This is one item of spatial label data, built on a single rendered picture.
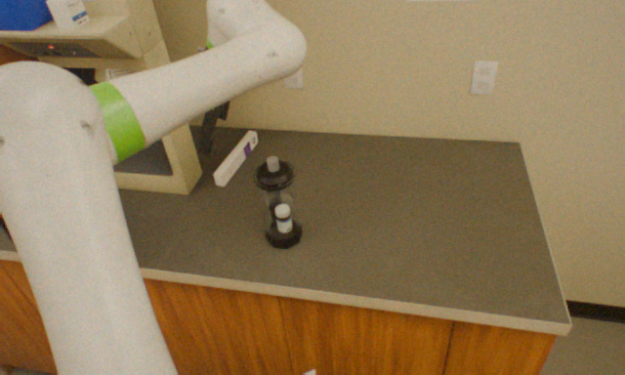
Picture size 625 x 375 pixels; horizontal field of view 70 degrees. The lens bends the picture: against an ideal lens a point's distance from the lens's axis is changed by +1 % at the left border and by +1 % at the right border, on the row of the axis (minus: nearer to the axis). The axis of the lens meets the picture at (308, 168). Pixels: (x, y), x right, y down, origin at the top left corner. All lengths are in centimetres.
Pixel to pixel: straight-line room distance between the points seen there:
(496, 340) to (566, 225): 83
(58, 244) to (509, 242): 107
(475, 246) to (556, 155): 62
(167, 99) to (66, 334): 35
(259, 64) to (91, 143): 37
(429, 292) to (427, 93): 71
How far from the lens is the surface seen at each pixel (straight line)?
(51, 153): 48
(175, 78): 71
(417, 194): 137
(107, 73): 135
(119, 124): 67
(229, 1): 88
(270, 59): 79
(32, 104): 49
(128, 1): 119
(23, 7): 123
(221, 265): 122
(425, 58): 150
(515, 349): 129
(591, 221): 199
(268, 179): 106
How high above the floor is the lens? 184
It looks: 38 degrees down
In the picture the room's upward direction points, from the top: 5 degrees counter-clockwise
